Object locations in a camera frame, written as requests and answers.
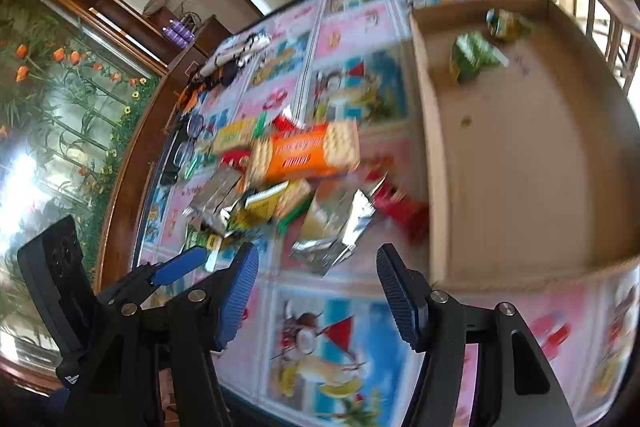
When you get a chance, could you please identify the eyeglasses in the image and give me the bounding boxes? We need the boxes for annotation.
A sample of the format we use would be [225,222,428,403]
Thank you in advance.
[167,113,205,172]

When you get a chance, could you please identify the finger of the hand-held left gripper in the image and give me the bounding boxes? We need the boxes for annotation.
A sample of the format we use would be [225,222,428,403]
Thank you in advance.
[97,247,208,305]

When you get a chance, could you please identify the orange cracker packet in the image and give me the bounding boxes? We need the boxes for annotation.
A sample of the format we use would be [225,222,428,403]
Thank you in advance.
[247,119,362,188]

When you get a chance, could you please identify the black flat case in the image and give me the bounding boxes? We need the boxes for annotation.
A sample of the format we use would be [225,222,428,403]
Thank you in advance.
[159,157,183,185]

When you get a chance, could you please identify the red white candy packet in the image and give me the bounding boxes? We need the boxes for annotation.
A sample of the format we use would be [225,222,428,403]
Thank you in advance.
[272,114,306,132]

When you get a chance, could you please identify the dark wooden cabinet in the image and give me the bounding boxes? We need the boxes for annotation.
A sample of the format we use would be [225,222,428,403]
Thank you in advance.
[165,9,233,78]

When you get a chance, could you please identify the shallow cardboard box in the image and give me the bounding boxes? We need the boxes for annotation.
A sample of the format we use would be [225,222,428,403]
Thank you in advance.
[409,0,640,293]

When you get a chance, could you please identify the green snack packet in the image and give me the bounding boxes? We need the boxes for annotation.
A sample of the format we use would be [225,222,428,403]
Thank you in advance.
[486,8,533,42]
[449,32,503,82]
[242,187,288,228]

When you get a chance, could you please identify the small wooden table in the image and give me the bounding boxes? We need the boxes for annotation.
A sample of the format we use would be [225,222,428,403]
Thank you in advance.
[537,0,640,98]

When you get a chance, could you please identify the dark red snack packet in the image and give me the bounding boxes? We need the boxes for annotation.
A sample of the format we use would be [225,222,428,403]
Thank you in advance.
[372,182,431,245]

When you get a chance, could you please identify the orange black cloth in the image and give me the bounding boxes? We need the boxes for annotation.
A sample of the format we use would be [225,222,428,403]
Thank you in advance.
[175,72,236,112]

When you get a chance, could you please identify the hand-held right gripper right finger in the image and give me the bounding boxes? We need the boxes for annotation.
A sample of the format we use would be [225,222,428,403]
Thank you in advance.
[376,243,576,427]

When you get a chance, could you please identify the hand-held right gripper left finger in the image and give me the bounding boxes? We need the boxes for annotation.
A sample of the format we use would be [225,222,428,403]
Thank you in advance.
[75,243,260,427]

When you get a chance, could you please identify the large silver foil snack packet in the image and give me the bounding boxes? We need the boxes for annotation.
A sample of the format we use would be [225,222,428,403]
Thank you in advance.
[290,179,378,278]

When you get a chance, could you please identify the black white patterned scarf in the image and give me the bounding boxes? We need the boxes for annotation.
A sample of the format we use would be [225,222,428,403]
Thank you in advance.
[197,33,271,80]

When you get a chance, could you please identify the small red snack packet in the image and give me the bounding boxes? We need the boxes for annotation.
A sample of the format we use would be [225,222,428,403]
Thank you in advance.
[220,149,251,168]

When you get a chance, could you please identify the flower wall mural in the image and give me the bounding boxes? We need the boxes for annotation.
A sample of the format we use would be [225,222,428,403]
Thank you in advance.
[0,0,161,358]

